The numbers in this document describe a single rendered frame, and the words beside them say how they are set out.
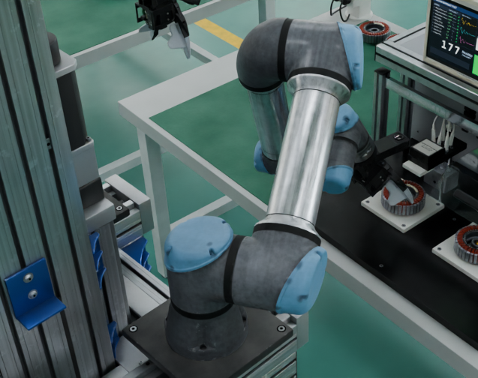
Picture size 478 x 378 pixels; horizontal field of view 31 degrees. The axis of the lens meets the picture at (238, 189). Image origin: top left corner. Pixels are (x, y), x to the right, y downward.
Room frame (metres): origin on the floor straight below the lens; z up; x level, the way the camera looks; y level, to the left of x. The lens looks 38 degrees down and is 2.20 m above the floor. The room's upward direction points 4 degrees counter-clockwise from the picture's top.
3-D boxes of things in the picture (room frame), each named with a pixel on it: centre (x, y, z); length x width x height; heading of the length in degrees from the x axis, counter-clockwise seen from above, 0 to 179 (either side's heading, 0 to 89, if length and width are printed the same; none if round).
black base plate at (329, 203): (1.64, -0.50, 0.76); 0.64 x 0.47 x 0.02; 36
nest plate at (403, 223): (1.73, -0.42, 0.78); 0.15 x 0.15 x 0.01; 36
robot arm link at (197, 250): (1.09, 0.07, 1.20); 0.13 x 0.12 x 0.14; 71
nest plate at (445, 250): (1.53, -0.56, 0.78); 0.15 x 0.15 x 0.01; 36
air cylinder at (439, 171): (1.81, -0.54, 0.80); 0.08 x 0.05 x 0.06; 36
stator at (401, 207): (1.73, -0.42, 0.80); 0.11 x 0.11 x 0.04
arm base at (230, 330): (1.09, 0.07, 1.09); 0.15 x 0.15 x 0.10
